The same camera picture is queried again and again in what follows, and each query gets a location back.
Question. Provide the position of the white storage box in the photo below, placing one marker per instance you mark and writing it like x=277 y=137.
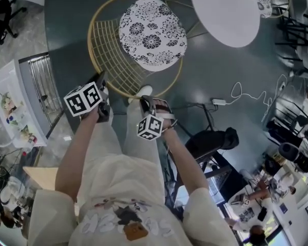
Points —
x=15 y=73

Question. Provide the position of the black bag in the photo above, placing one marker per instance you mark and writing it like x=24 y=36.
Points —
x=279 y=134

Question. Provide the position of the person's right hand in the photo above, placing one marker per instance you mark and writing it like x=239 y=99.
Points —
x=160 y=106

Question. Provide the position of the black metal desk frames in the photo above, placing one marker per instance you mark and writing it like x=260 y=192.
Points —
x=295 y=27

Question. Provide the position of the black metal bar rack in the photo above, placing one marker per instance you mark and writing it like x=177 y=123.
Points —
x=41 y=78

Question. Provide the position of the white flower bunch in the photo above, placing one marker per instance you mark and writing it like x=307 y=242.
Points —
x=15 y=119

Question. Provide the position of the person's left forearm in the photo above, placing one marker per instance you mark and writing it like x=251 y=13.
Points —
x=72 y=158

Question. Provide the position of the white power strip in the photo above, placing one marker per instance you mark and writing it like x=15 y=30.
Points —
x=219 y=101

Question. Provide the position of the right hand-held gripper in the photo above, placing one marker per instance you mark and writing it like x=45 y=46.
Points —
x=150 y=127

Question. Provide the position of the black office chair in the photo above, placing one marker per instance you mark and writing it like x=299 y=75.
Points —
x=1 y=17

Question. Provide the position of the black backpack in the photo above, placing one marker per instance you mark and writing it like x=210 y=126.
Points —
x=215 y=142

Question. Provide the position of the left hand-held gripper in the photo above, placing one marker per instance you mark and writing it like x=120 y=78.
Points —
x=82 y=99

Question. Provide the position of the green leafy bunch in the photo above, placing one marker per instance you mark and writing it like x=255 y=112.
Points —
x=9 y=102

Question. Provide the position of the person's white shoe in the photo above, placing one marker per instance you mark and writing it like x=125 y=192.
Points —
x=143 y=90

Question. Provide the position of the light wooden table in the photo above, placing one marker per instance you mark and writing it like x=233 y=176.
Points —
x=41 y=177

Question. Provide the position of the round white table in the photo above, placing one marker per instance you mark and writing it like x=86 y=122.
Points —
x=226 y=14

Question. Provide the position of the person's right forearm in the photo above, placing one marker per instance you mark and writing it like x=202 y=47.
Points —
x=184 y=163

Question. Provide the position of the black mesh panel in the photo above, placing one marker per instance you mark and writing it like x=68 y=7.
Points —
x=222 y=174

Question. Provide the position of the person's cream printed shirt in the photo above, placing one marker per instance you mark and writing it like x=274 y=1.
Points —
x=133 y=188

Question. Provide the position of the person's cream trousers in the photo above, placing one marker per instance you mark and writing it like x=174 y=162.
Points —
x=138 y=127

